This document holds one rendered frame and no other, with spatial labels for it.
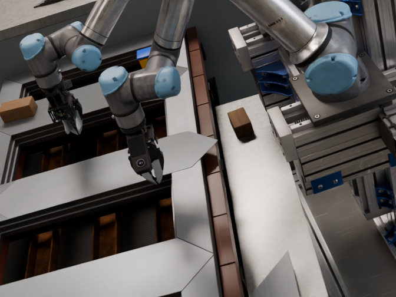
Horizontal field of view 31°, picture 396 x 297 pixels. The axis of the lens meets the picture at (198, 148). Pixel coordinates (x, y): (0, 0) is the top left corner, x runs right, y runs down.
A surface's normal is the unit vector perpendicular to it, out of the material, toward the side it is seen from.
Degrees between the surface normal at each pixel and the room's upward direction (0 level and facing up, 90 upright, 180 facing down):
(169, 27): 87
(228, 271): 0
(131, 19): 90
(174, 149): 0
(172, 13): 87
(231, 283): 0
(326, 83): 97
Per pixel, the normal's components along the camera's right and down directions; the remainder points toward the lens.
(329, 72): -0.02, 0.72
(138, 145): -0.19, -0.35
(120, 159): -0.28, -0.75
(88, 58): 0.47, 0.44
